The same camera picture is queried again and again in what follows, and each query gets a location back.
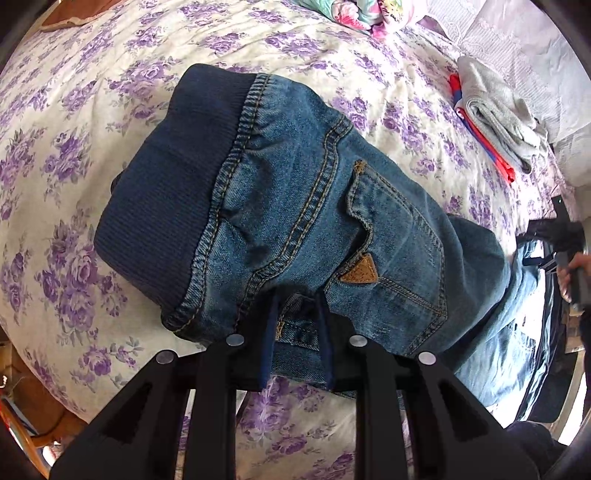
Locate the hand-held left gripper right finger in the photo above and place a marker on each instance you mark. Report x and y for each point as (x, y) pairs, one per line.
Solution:
(323, 332)

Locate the person's right hand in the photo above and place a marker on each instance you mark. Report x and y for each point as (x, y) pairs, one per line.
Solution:
(565, 281)

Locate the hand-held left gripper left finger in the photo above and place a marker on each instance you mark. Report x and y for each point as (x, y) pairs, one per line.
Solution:
(273, 332)

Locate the purple floral bed sheet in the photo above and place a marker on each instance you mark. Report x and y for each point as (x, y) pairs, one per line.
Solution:
(69, 184)

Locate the red and blue garment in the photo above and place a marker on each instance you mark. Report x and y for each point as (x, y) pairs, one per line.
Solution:
(489, 150)

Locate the folded grey garment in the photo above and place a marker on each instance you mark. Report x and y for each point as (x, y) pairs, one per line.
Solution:
(496, 106)

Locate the colourful floral quilt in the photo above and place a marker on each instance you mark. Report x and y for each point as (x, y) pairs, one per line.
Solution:
(364, 11)

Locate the white lace bed cover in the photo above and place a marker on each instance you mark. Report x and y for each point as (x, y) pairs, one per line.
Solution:
(521, 37)

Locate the wooden chair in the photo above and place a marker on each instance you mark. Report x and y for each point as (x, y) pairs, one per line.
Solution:
(27, 424)

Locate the blue denim pants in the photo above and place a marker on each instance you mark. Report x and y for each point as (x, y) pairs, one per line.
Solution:
(295, 184)

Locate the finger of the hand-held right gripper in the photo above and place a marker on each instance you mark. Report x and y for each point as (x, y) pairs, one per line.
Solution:
(556, 235)

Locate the brown cloth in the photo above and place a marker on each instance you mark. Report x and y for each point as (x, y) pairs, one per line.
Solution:
(64, 14)

